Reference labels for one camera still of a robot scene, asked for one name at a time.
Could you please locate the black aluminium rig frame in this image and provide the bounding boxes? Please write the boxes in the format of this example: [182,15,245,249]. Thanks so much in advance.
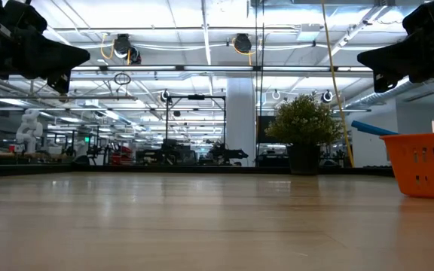
[0,164,395,178]

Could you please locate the small green potted plant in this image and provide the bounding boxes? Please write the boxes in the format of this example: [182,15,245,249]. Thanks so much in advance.
[264,93,344,176]

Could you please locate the yellow cable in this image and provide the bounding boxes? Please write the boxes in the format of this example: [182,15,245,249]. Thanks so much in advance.
[321,0,355,169]

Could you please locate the thin black cable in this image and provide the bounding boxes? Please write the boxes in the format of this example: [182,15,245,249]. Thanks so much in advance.
[261,0,266,166]

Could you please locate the black ceiling cable reel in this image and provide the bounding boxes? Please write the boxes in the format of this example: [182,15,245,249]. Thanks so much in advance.
[112,32,142,65]
[233,32,254,56]

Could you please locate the black background rig frame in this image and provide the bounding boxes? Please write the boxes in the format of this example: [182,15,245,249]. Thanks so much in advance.
[165,93,228,151]

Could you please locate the white square pillar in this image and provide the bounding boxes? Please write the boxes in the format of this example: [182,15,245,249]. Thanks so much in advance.
[226,78,258,167]

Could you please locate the blue pen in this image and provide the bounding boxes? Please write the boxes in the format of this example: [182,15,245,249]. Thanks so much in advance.
[350,120,400,137]

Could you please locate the orange plastic basket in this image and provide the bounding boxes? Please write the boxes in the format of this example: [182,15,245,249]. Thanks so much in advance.
[379,131,434,201]

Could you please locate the white humanoid robot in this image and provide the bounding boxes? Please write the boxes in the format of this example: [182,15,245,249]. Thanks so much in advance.
[15,108,44,154]

